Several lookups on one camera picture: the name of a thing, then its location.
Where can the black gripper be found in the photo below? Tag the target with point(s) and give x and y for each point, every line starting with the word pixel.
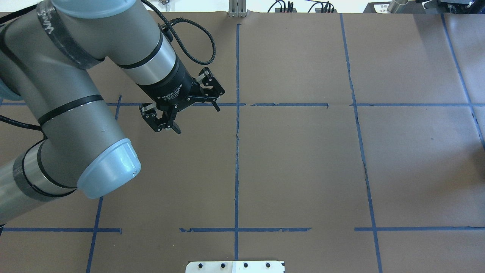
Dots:
pixel 168 88

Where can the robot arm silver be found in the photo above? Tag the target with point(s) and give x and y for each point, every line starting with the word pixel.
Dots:
pixel 46 52

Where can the small metal cup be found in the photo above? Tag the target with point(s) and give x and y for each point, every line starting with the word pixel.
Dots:
pixel 397 6

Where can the aluminium frame post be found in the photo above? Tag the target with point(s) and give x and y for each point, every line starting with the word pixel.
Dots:
pixel 237 8

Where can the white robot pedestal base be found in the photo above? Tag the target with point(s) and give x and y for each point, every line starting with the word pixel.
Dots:
pixel 251 266

